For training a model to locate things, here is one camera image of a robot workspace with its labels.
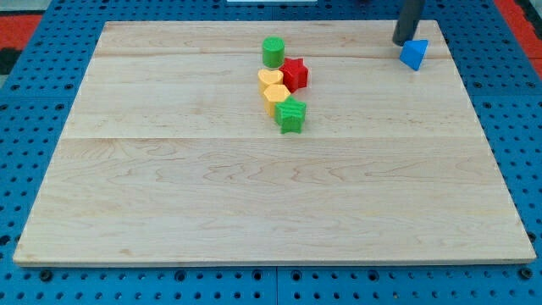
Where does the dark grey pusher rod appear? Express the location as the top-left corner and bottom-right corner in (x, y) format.
(392, 0), (425, 47)

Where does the red star block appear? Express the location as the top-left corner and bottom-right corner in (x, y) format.
(279, 58), (309, 92)

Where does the blue triangle block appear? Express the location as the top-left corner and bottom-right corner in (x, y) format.
(399, 40), (429, 71)

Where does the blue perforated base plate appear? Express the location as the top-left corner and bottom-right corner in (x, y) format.
(1, 0), (541, 304)

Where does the green cylinder block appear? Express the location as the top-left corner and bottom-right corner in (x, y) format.
(262, 36), (285, 68)

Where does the green star block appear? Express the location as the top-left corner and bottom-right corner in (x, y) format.
(274, 97), (307, 134)

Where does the yellow hexagon block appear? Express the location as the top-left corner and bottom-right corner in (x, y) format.
(262, 84), (290, 118)

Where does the light wooden board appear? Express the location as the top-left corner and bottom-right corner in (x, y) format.
(13, 20), (536, 267)

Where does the yellow heart block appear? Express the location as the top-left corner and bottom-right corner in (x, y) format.
(257, 69), (284, 94)

